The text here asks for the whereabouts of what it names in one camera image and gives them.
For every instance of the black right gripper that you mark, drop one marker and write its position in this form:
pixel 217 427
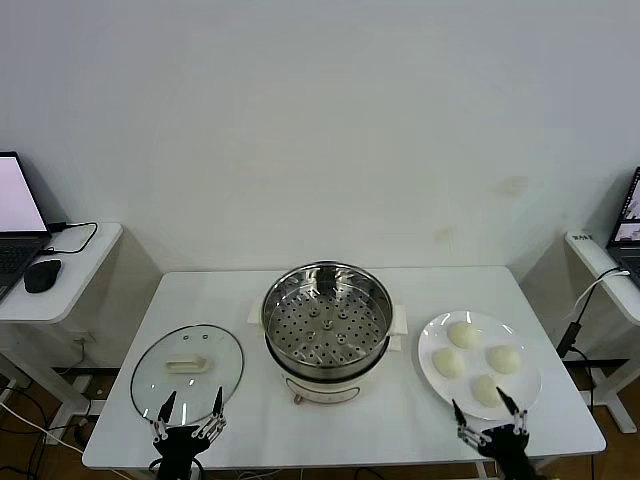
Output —
pixel 507 447

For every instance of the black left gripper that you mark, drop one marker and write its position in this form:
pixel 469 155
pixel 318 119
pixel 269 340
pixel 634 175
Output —
pixel 177 445

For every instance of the white steamed baozi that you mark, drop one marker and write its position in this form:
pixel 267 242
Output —
pixel 504 359
pixel 448 361
pixel 462 334
pixel 485 387

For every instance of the perforated steel steamer basket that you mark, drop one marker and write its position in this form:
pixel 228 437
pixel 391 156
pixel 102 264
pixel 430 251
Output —
pixel 325 320

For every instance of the round white plate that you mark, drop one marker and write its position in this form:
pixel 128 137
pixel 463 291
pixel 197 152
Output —
pixel 520 395

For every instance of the cream electric cooker base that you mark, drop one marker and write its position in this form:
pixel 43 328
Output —
pixel 325 390

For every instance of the white side table with mouse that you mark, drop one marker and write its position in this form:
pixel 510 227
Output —
pixel 75 280

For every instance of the white side table with label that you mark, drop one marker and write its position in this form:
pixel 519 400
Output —
pixel 585 255

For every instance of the black computer mouse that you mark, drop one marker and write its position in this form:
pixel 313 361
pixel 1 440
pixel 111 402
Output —
pixel 42 276

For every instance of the black laptop with dark screen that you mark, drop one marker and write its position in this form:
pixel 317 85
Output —
pixel 627 250

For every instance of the black laptop with pale screen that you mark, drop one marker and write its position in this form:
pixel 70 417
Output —
pixel 15 200

